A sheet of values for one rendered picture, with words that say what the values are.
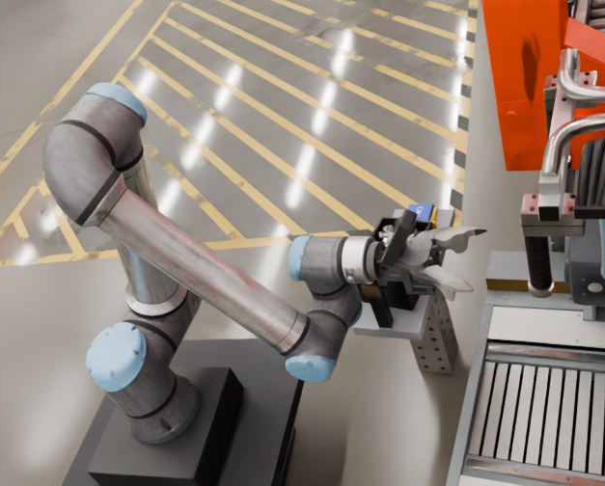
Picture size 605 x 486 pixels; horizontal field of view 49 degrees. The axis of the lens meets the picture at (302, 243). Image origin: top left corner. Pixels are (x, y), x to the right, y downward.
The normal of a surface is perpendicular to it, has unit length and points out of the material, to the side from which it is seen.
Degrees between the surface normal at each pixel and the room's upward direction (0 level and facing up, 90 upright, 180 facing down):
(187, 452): 2
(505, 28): 90
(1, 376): 0
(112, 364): 6
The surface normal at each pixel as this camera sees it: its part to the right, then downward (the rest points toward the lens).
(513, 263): -0.31, -0.71
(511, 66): -0.33, 0.71
